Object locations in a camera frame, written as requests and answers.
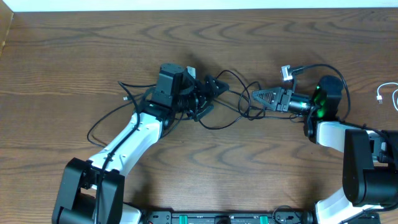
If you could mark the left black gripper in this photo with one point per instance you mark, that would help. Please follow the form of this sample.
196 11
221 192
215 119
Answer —
207 98

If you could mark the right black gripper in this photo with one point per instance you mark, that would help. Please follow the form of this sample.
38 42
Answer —
279 93

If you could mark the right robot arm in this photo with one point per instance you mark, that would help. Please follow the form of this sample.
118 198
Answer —
369 182

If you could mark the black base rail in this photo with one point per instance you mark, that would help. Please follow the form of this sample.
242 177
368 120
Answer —
282 215

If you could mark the wooden side panel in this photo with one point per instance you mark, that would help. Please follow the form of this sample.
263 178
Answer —
6 17

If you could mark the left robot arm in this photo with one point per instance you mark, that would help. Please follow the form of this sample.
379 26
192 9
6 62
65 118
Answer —
92 191

